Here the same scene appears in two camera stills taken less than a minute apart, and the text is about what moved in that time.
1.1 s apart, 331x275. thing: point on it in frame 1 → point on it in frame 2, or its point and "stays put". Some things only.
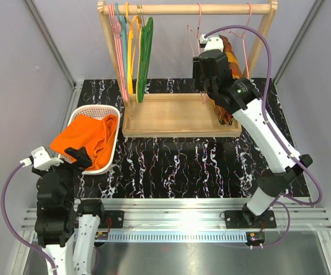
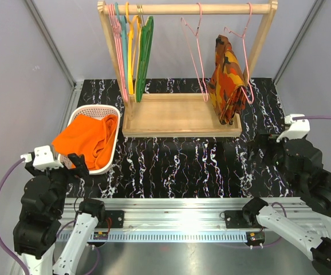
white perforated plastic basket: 98,112 stays put
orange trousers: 95,136 stays put
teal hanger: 123,20 stays put
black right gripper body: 199,82 → 275,150
